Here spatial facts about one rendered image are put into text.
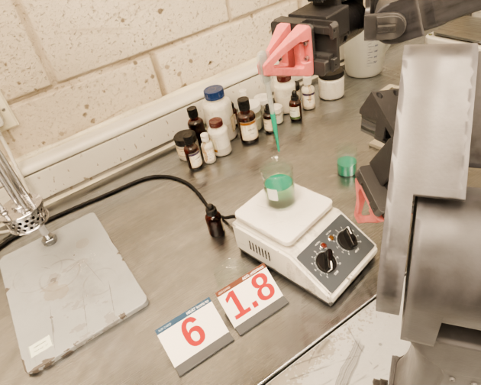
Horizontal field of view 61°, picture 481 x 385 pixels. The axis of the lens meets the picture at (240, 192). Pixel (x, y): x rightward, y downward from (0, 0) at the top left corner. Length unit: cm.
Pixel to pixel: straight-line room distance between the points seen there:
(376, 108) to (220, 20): 64
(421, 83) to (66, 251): 76
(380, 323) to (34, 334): 53
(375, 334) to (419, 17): 44
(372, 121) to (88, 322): 52
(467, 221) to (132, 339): 57
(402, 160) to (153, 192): 78
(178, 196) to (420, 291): 74
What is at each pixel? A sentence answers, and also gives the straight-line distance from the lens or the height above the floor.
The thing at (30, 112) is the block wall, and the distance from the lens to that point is 99.
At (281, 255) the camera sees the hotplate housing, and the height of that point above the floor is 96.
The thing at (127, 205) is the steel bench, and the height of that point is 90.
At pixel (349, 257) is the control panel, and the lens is 66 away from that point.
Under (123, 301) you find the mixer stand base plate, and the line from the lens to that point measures 72.
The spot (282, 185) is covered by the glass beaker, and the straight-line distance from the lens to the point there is 63.
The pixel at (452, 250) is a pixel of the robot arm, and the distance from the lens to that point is 18.
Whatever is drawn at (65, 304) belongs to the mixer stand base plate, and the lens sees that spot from 77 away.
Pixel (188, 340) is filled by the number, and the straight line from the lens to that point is 63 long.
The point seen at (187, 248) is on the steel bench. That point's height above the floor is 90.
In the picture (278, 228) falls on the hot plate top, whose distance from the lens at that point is 64.
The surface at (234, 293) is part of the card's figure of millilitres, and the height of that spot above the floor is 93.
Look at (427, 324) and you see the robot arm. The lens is 21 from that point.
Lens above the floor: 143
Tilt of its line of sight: 38 degrees down
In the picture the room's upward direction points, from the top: 12 degrees counter-clockwise
